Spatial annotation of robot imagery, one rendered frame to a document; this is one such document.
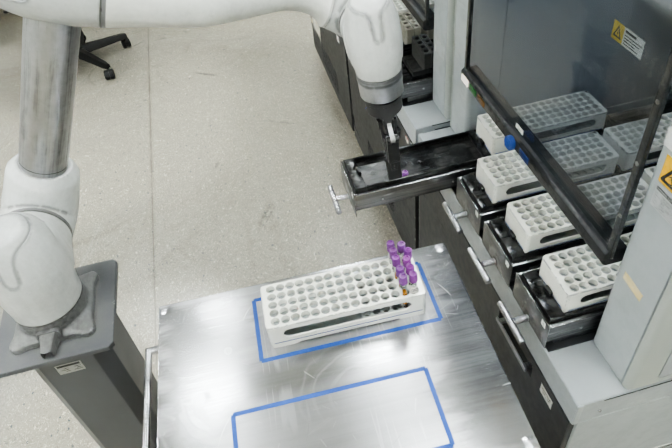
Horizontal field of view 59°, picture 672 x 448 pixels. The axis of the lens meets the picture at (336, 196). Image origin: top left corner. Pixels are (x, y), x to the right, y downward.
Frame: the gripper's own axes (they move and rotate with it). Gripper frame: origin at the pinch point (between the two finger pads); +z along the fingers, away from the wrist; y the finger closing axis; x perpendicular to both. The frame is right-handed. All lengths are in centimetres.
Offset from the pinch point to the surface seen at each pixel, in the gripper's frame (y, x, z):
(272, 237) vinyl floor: 67, 45, 86
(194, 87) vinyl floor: 191, 81, 87
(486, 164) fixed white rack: -2.9, -20.5, 3.6
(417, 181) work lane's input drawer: 1.6, -5.3, 8.3
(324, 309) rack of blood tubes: -34.8, 20.5, -1.9
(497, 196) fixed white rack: -10.5, -20.4, 6.4
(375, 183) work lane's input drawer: 2.2, 4.5, 6.2
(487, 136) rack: 8.4, -24.6, 5.7
